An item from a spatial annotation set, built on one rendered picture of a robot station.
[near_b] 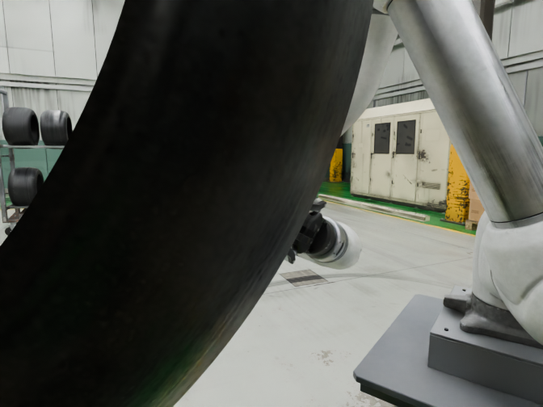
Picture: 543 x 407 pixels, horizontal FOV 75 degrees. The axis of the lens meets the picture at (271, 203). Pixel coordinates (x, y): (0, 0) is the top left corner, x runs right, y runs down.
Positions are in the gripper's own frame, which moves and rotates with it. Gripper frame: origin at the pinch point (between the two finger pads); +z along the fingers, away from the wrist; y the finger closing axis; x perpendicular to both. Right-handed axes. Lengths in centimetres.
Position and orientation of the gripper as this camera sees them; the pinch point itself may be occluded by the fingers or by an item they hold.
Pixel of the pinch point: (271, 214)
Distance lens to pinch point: 51.7
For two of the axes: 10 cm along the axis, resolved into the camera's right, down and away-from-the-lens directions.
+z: -4.5, -2.5, -8.6
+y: -4.8, 8.8, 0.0
